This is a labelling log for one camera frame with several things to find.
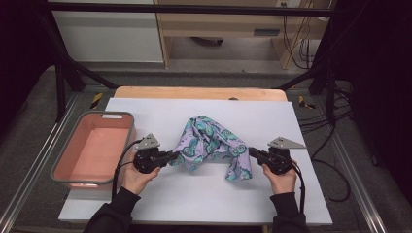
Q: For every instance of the purple seahorse print swimsuit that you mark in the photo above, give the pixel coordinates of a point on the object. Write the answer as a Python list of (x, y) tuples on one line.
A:
[(210, 142)]

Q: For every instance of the pink basket with grey rim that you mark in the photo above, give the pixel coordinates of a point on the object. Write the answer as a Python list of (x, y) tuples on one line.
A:
[(97, 152)]

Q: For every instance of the person's right hand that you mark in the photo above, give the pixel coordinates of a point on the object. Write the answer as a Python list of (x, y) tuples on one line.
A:
[(283, 183)]

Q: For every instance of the white power socket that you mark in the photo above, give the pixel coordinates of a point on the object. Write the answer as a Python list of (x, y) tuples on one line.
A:
[(286, 3)]

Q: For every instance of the light wooden desk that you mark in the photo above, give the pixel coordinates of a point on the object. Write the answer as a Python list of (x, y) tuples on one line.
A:
[(220, 24)]

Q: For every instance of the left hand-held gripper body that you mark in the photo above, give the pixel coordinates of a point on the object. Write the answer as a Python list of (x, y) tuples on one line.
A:
[(147, 158)]

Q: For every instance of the black curtain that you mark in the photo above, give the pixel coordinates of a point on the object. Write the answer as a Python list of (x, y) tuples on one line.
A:
[(382, 81), (19, 48)]

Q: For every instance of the white cabinet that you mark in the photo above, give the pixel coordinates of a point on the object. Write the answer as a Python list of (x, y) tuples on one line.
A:
[(110, 35)]

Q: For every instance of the person's left hand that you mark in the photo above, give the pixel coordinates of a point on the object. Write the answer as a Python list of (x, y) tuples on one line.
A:
[(136, 181)]

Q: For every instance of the aluminium floor rail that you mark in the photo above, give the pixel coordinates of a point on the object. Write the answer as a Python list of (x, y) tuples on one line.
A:
[(360, 191), (48, 142)]

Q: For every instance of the black metal frame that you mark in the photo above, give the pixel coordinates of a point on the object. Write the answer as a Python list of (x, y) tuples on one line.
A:
[(194, 9)]

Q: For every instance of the white foam board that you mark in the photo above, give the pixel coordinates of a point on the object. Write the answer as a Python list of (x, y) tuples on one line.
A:
[(155, 108)]

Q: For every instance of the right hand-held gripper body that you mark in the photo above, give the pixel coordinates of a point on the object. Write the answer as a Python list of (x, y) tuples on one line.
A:
[(280, 161)]

